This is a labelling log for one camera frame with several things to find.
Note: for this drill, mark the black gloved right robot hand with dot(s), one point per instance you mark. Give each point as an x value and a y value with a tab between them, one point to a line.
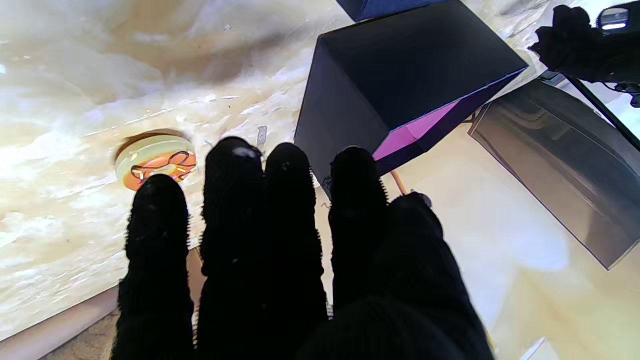
280	260

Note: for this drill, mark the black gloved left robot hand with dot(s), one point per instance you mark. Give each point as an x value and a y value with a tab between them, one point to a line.
570	45

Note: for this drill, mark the mini donut orange icing drizzle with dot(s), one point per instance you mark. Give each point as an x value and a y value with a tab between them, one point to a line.
152	161

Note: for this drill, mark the black gift box pink inside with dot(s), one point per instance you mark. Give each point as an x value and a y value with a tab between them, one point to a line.
390	75

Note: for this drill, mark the black gift box lid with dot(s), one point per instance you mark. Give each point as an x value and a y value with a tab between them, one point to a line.
380	7

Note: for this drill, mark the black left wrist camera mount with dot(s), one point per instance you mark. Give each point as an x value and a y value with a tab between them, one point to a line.
615	17

